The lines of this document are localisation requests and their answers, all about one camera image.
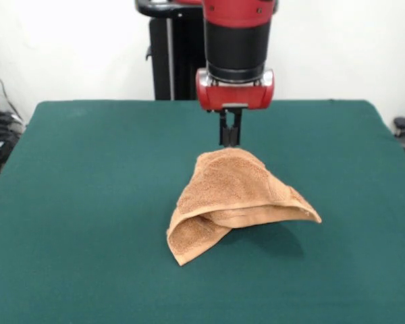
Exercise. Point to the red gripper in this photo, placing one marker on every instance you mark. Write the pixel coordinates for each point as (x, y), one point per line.
(236, 96)

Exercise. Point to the tan terry towel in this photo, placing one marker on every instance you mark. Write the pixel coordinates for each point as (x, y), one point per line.
(229, 189)

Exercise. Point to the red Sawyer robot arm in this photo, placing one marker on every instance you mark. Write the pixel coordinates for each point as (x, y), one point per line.
(236, 40)

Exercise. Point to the dark green table cloth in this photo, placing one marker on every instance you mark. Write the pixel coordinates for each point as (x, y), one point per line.
(87, 202)

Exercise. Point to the black equipment pile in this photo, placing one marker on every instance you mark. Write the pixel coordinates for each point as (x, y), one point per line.
(0, 135)

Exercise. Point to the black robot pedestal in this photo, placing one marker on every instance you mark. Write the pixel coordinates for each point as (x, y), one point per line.
(185, 50)

